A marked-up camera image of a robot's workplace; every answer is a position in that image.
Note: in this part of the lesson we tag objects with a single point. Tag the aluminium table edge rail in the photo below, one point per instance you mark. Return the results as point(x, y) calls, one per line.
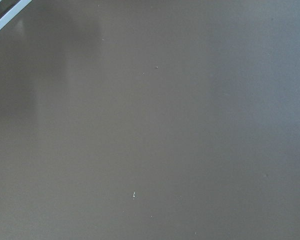
point(9, 9)

